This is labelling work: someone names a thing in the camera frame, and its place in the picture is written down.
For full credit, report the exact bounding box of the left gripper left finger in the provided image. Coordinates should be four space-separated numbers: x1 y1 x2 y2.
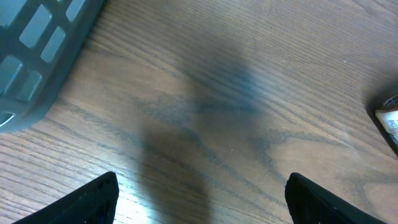
15 172 119 224

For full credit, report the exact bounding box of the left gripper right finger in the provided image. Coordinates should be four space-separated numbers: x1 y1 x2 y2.
285 172 384 224

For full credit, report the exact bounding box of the green lid jar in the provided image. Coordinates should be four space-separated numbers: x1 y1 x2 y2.
375 95 397 146

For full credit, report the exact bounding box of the grey plastic mesh basket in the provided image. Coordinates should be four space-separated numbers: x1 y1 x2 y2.
1 0 104 133

